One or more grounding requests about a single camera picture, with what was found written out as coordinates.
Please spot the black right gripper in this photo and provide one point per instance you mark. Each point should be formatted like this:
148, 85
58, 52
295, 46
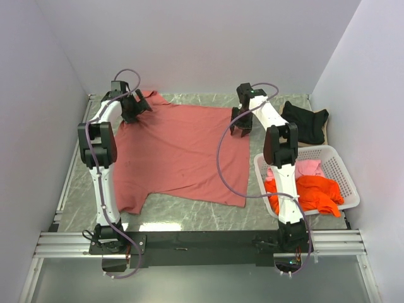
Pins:
246, 127

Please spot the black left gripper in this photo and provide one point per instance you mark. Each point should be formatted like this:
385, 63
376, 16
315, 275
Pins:
141, 106

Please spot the dusty red polo shirt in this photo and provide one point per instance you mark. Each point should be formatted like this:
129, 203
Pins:
183, 151

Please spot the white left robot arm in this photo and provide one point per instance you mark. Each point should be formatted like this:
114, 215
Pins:
98, 149

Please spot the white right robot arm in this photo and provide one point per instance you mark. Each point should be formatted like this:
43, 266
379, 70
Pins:
280, 149

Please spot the black folded t shirt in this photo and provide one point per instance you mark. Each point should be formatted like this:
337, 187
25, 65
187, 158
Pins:
306, 123

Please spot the pink t shirt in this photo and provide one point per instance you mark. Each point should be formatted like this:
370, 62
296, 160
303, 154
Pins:
308, 168

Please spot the beige folded t shirt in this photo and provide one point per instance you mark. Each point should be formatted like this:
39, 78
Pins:
315, 143

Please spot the white plastic laundry basket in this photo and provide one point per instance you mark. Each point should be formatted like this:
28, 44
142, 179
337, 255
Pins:
332, 166

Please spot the orange t shirt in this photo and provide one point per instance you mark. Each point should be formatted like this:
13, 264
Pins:
319, 193

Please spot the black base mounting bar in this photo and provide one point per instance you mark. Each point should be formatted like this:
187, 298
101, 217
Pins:
181, 248

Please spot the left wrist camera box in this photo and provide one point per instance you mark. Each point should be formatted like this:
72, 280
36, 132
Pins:
119, 87

